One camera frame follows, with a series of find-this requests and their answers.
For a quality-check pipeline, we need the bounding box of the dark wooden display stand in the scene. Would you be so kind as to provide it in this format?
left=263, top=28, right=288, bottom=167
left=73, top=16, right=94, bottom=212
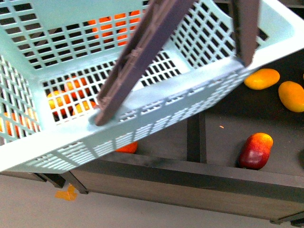
left=0, top=0, right=304, bottom=226

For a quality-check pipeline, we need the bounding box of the orange floor tape marker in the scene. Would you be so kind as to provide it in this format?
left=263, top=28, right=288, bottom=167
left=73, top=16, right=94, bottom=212
left=55, top=184, right=77, bottom=201

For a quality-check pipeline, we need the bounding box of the yellow mango right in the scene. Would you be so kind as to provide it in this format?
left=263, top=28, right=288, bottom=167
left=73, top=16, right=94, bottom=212
left=278, top=81, right=304, bottom=113

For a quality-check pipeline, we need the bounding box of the light blue plastic basket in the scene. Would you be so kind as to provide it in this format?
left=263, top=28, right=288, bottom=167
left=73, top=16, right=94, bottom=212
left=0, top=0, right=304, bottom=174

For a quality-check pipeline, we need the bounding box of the brown basket handle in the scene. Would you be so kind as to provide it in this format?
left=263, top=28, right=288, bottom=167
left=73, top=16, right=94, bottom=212
left=95, top=0, right=260, bottom=126

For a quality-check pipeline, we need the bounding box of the yellow mango upper left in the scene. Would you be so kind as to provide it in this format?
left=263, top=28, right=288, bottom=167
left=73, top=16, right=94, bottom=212
left=244, top=68, right=280, bottom=90

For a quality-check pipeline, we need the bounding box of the orange under basket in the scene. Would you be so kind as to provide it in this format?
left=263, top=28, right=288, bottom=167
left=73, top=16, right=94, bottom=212
left=115, top=142, right=138, bottom=154

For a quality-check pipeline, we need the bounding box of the red yellow mango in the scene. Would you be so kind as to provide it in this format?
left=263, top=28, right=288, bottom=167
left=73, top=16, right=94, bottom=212
left=237, top=133, right=274, bottom=170

